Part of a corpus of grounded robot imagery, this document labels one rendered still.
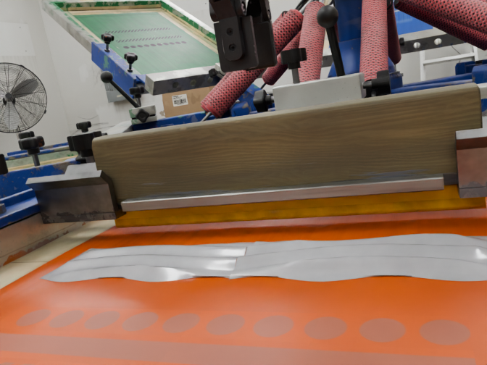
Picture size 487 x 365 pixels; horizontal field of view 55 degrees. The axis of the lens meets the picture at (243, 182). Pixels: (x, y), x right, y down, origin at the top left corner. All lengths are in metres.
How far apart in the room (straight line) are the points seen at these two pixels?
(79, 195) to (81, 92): 5.31
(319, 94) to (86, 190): 0.35
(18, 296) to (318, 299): 0.24
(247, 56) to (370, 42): 0.55
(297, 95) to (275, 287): 0.41
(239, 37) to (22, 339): 0.26
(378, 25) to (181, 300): 0.74
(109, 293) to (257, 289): 0.11
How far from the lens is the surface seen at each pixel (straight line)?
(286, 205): 0.43
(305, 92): 0.68
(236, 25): 0.38
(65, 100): 5.96
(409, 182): 0.39
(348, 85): 0.67
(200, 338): 0.27
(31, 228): 0.54
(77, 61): 5.80
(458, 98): 0.39
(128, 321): 0.32
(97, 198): 0.50
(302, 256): 0.35
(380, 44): 0.91
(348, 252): 0.34
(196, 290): 0.33
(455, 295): 0.29
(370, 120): 0.39
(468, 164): 0.38
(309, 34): 0.99
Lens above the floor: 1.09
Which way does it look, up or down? 12 degrees down
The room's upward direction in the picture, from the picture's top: 10 degrees counter-clockwise
